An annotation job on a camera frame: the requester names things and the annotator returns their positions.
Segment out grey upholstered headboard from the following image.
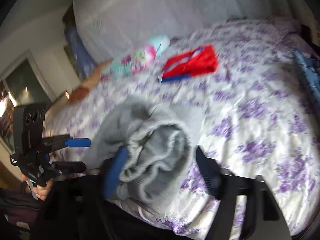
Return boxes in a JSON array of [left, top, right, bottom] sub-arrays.
[[62, 0, 293, 62]]

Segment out grey fleece pants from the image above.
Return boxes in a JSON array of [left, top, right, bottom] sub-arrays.
[[82, 96, 204, 212]]

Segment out person's left hand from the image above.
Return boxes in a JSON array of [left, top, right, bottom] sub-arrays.
[[20, 173, 54, 201]]

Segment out blue denim jeans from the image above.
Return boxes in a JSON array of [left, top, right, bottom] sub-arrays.
[[293, 48, 319, 115]]

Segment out red folded garment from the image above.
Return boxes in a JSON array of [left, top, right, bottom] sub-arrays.
[[158, 44, 218, 83]]

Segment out dark window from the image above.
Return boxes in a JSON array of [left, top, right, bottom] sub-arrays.
[[1, 52, 55, 115]]

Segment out purple floral bedsheet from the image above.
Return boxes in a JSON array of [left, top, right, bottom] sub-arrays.
[[44, 18, 319, 235]]

